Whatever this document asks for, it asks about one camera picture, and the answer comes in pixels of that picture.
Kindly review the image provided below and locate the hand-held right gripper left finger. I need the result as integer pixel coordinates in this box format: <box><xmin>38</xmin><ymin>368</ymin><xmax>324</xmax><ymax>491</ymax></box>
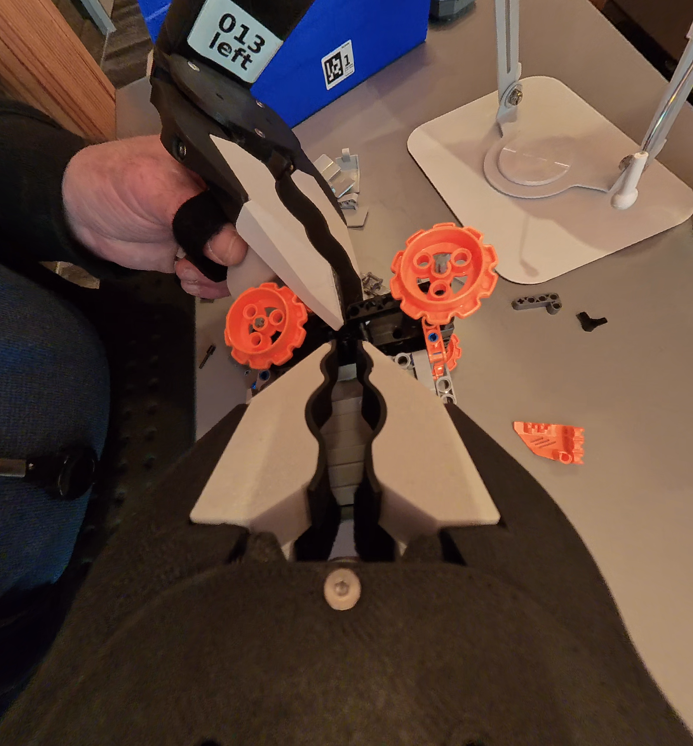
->
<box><xmin>191</xmin><ymin>345</ymin><xmax>339</xmax><ymax>546</ymax></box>

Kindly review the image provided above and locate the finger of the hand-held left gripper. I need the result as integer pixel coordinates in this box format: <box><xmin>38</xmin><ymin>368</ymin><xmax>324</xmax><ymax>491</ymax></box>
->
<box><xmin>290</xmin><ymin>172</ymin><xmax>364</xmax><ymax>317</ymax></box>
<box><xmin>211</xmin><ymin>133</ymin><xmax>348</xmax><ymax>332</ymax></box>

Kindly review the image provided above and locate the dark perforated tray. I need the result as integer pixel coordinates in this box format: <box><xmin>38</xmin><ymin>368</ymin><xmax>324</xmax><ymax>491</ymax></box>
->
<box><xmin>91</xmin><ymin>263</ymin><xmax>248</xmax><ymax>584</ymax></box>

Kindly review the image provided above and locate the building kit robot model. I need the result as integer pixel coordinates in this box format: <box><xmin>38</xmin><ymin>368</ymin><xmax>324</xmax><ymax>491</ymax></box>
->
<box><xmin>222</xmin><ymin>222</ymin><xmax>501</xmax><ymax>549</ymax></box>

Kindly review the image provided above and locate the blue storage bin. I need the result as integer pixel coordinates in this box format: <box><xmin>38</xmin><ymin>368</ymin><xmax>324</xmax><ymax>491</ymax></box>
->
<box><xmin>137</xmin><ymin>0</ymin><xmax>431</xmax><ymax>127</ymax></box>

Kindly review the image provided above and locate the grey beam piece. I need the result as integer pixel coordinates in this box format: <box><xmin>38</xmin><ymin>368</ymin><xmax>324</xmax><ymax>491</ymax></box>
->
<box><xmin>511</xmin><ymin>293</ymin><xmax>563</xmax><ymax>313</ymax></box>

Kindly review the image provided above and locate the person's left forearm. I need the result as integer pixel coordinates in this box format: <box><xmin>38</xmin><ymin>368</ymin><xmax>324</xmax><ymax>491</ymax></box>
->
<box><xmin>0</xmin><ymin>59</ymin><xmax>97</xmax><ymax>275</ymax></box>

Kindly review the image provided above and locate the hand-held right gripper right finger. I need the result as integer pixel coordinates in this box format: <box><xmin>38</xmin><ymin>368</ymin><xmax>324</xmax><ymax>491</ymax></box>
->
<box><xmin>356</xmin><ymin>341</ymin><xmax>501</xmax><ymax>546</ymax></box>

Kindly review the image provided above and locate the wooden cabinet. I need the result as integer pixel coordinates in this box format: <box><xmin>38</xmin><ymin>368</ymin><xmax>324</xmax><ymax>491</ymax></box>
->
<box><xmin>0</xmin><ymin>0</ymin><xmax>117</xmax><ymax>143</ymax></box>

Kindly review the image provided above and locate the cluster of grey panel pieces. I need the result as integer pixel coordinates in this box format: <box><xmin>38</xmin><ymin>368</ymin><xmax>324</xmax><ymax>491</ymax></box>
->
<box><xmin>315</xmin><ymin>146</ymin><xmax>371</xmax><ymax>228</ymax></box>

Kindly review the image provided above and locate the orange panel piece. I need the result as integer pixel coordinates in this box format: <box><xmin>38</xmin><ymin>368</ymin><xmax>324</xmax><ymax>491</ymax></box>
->
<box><xmin>512</xmin><ymin>420</ymin><xmax>586</xmax><ymax>465</ymax></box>

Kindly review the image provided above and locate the person's left hand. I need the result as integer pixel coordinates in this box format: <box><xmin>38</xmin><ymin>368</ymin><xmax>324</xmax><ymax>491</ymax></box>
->
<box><xmin>61</xmin><ymin>137</ymin><xmax>248</xmax><ymax>300</ymax></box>

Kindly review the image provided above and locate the white rod with round tip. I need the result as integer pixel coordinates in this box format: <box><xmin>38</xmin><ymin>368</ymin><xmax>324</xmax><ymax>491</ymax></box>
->
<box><xmin>611</xmin><ymin>0</ymin><xmax>693</xmax><ymax>211</ymax></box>

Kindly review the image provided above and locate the white lamp base plate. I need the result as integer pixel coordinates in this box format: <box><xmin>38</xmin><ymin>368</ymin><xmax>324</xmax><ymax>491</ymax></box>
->
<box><xmin>407</xmin><ymin>76</ymin><xmax>693</xmax><ymax>285</ymax></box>

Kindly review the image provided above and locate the black key ring clip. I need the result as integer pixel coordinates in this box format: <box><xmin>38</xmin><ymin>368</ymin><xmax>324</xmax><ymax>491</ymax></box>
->
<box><xmin>0</xmin><ymin>447</ymin><xmax>99</xmax><ymax>502</ymax></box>

